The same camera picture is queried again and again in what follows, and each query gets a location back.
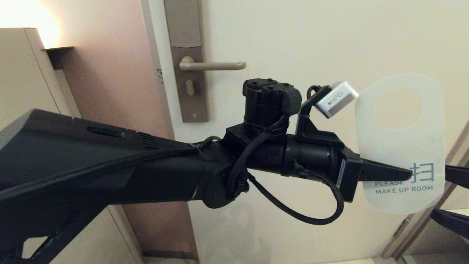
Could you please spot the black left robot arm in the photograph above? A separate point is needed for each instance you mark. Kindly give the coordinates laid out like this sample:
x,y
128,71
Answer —
x,y
91,168

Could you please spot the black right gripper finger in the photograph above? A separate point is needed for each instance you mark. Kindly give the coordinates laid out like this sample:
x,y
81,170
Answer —
x,y
454,222
460,176

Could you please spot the white room door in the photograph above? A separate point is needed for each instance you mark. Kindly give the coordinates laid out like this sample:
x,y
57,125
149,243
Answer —
x,y
293,36

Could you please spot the small metal frame hinge plate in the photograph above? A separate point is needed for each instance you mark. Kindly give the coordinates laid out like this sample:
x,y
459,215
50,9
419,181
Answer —
x,y
401,228

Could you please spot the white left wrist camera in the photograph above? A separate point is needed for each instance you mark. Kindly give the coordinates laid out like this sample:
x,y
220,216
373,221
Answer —
x,y
337,99

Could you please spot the dark wall lamp fixture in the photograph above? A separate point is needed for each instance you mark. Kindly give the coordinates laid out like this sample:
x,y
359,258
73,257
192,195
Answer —
x,y
58,55

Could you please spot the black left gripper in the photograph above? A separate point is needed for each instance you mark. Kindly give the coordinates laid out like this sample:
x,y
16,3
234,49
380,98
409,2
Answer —
x,y
315,157

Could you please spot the metal door latch bolt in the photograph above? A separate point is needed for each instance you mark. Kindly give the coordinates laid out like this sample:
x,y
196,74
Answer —
x,y
159,74

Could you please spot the beige cabinet panel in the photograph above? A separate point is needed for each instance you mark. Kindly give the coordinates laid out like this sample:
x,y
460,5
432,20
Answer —
x,y
22,73

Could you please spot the blue and white door hanger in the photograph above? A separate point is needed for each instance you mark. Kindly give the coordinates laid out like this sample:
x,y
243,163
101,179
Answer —
x,y
399,146

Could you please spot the bronze door lock plate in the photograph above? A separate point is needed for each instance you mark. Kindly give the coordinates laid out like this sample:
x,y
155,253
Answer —
x,y
185,25

